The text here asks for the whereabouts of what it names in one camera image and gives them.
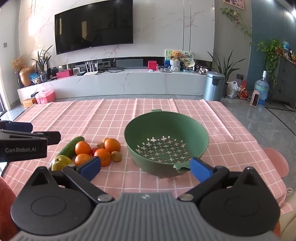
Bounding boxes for potted spiky plant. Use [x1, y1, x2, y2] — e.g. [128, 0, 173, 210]
[208, 50, 246, 98]

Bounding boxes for green cucumber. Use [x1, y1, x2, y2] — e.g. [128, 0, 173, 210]
[58, 136, 85, 159]

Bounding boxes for orange ceramic vase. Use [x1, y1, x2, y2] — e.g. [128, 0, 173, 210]
[20, 66, 35, 87]

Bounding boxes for hanging ivy plant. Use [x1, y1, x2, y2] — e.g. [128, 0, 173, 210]
[257, 38, 283, 85]

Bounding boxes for green colander bowl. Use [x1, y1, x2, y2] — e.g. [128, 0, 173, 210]
[124, 109, 209, 178]

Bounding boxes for red box on console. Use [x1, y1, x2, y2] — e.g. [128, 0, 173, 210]
[147, 60, 158, 71]

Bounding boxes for grey pedal trash bin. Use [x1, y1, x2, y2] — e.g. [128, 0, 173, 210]
[203, 71, 225, 101]

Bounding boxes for white plastic bag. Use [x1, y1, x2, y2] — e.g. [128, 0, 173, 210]
[226, 81, 240, 98]

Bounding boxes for pink box on console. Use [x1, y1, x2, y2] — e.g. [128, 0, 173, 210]
[56, 69, 73, 79]

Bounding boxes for white marble tv console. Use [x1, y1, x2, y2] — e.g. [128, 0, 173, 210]
[18, 69, 206, 101]

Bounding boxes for grey drawer cabinet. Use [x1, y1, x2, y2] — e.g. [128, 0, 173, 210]
[272, 56, 296, 105]

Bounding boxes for black wall television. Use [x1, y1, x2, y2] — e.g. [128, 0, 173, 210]
[55, 1, 133, 55]

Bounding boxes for pink stool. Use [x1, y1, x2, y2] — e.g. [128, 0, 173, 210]
[263, 148, 290, 177]

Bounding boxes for blue water jug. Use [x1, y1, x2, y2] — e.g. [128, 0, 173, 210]
[254, 71, 269, 105]

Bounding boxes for orange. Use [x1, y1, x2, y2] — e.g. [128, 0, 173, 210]
[74, 154, 91, 166]
[104, 138, 121, 153]
[75, 141, 91, 155]
[94, 148, 111, 167]

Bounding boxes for pink checkered tablecloth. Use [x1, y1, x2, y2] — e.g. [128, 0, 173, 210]
[4, 98, 292, 214]

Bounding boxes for small red tomato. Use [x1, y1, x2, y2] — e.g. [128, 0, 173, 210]
[91, 148, 98, 157]

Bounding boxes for teddy bear bouquet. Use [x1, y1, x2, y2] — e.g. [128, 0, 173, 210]
[170, 50, 181, 72]

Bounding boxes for red gift bag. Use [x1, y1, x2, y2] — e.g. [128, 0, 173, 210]
[238, 80, 248, 100]

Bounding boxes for white wifi router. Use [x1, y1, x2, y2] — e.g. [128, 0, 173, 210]
[84, 62, 98, 76]

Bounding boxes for small pink floor heater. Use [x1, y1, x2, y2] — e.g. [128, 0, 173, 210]
[250, 90, 260, 107]

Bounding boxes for pink storage box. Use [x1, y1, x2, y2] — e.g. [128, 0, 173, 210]
[35, 89, 55, 104]

